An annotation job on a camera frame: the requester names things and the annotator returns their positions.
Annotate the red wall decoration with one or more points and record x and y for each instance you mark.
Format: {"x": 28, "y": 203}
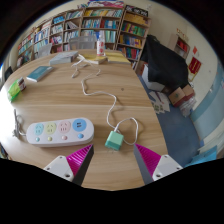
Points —
{"x": 195, "y": 65}

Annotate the papers on floor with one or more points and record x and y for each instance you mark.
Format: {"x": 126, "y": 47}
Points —
{"x": 160, "y": 102}

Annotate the wooden bookshelf unit with books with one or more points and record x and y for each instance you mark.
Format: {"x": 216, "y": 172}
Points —
{"x": 100, "y": 23}

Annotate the grey mesh chair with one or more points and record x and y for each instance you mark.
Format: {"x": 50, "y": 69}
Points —
{"x": 83, "y": 42}
{"x": 45, "y": 50}

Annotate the white bottle red label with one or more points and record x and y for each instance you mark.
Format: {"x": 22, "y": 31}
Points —
{"x": 100, "y": 45}

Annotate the teal book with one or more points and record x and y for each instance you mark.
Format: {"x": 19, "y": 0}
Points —
{"x": 39, "y": 73}

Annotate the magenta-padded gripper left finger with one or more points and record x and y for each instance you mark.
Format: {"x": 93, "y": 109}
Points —
{"x": 61, "y": 166}

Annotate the small wooden wall shelf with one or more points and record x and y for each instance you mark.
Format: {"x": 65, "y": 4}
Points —
{"x": 181, "y": 46}

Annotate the grey book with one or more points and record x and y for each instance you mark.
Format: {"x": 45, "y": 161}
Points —
{"x": 63, "y": 57}

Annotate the yellow book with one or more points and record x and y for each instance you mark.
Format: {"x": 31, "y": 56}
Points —
{"x": 118, "y": 57}
{"x": 96, "y": 60}

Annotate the green charger block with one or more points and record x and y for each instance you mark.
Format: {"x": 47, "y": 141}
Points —
{"x": 114, "y": 140}

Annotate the white box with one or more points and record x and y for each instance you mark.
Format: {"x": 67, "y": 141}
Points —
{"x": 151, "y": 81}

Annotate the cardboard box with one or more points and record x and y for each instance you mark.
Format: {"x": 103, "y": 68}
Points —
{"x": 180, "y": 96}

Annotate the small dark jar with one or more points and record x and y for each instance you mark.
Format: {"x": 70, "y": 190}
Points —
{"x": 22, "y": 84}

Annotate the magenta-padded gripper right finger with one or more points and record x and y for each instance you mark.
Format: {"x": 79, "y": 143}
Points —
{"x": 165, "y": 165}

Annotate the dark chair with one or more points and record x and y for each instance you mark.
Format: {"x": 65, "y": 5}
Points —
{"x": 8, "y": 72}

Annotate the white power strip pastel sockets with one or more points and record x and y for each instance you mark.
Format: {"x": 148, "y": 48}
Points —
{"x": 60, "y": 133}

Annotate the black cloth cover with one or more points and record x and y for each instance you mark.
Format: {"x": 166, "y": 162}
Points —
{"x": 165, "y": 63}

